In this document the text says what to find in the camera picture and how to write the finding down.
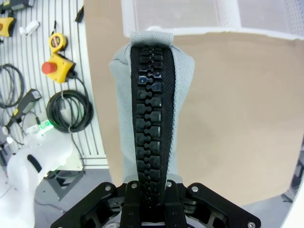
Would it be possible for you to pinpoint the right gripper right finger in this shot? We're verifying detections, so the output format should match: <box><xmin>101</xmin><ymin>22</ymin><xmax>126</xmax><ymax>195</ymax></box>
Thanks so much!
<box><xmin>163</xmin><ymin>179</ymin><xmax>262</xmax><ymax>228</ymax></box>

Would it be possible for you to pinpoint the grey pouch with black zipper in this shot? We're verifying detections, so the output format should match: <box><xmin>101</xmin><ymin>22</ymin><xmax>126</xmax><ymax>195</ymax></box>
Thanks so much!
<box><xmin>108</xmin><ymin>30</ymin><xmax>196</xmax><ymax>207</ymax></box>

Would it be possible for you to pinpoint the yellow emergency stop box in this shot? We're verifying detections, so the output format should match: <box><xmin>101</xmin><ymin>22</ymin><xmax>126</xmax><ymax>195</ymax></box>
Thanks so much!
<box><xmin>0</xmin><ymin>17</ymin><xmax>16</xmax><ymax>38</ymax></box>
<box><xmin>42</xmin><ymin>52</ymin><xmax>76</xmax><ymax>84</ymax></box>

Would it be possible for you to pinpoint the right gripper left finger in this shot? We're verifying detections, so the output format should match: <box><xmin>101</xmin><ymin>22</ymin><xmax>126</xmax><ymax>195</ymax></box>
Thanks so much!
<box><xmin>50</xmin><ymin>180</ymin><xmax>143</xmax><ymax>228</ymax></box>

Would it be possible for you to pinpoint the black coiled cable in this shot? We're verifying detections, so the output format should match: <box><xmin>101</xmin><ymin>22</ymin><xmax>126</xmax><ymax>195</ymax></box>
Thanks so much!
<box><xmin>47</xmin><ymin>90</ymin><xmax>94</xmax><ymax>133</ymax></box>

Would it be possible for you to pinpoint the small white cylinder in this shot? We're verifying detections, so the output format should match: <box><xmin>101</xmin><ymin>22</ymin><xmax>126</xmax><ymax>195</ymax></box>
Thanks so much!
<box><xmin>19</xmin><ymin>20</ymin><xmax>40</xmax><ymax>36</ymax></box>

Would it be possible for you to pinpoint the black looped cable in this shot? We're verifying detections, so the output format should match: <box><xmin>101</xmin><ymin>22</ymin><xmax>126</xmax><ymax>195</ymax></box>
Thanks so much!
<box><xmin>0</xmin><ymin>63</ymin><xmax>26</xmax><ymax>109</ymax></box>

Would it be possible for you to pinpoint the white perforated basket with sticker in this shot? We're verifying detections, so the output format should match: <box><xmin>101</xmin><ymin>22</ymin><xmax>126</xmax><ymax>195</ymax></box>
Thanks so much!
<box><xmin>121</xmin><ymin>0</ymin><xmax>242</xmax><ymax>36</ymax></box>

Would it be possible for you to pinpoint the white perforated plastic basket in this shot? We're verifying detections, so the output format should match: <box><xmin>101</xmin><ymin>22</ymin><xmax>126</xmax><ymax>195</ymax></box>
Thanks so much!
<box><xmin>239</xmin><ymin>0</ymin><xmax>304</xmax><ymax>40</ymax></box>

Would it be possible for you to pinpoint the grey black handheld switch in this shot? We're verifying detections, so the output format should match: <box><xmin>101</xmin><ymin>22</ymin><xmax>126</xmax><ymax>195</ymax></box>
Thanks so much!
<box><xmin>7</xmin><ymin>89</ymin><xmax>42</xmax><ymax>129</ymax></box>
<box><xmin>0</xmin><ymin>0</ymin><xmax>36</xmax><ymax>14</ymax></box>

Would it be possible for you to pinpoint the yellow tape measure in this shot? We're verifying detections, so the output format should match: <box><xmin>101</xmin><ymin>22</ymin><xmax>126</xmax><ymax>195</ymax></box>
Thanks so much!
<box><xmin>48</xmin><ymin>32</ymin><xmax>67</xmax><ymax>52</ymax></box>

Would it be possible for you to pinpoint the small black clip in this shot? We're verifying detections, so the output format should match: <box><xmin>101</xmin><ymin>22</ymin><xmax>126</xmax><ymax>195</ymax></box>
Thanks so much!
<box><xmin>75</xmin><ymin>5</ymin><xmax>85</xmax><ymax>23</ymax></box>

